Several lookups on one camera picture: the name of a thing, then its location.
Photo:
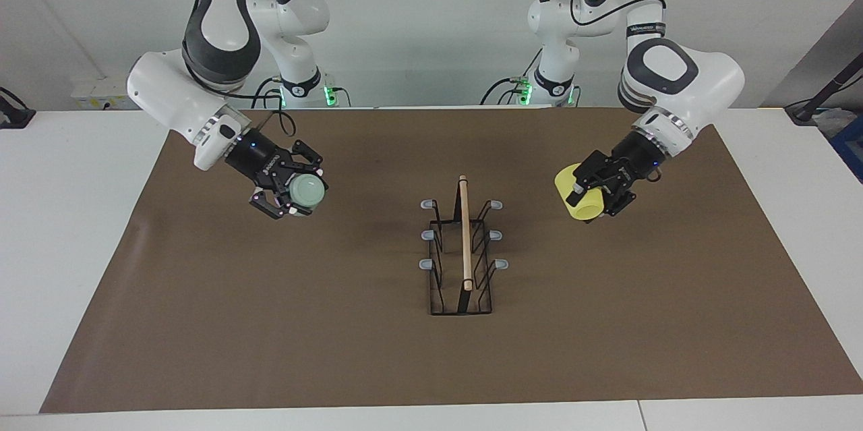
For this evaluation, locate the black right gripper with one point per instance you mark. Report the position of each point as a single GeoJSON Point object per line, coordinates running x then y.
{"type": "Point", "coordinates": [259, 161]}

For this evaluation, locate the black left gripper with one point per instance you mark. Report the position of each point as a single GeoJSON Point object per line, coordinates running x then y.
{"type": "Point", "coordinates": [634, 161]}

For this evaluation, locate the green plastic cup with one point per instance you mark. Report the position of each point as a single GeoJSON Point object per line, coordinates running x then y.
{"type": "Point", "coordinates": [309, 191]}

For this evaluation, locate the yellow plastic cup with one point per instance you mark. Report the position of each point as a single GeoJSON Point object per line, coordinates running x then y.
{"type": "Point", "coordinates": [586, 208]}

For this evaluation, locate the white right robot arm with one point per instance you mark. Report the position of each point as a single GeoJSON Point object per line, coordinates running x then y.
{"type": "Point", "coordinates": [175, 100]}

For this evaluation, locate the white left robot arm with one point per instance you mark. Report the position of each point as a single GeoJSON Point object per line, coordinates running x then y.
{"type": "Point", "coordinates": [694, 80]}

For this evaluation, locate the brown table mat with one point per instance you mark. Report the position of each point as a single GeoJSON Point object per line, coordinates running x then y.
{"type": "Point", "coordinates": [337, 350]}

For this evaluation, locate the white power strip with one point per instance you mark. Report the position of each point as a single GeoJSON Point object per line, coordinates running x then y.
{"type": "Point", "coordinates": [94, 95]}

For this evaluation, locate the blue box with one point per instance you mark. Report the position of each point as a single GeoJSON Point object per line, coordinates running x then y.
{"type": "Point", "coordinates": [851, 148]}

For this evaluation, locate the black table clamp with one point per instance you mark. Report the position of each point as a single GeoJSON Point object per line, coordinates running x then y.
{"type": "Point", "coordinates": [13, 117]}

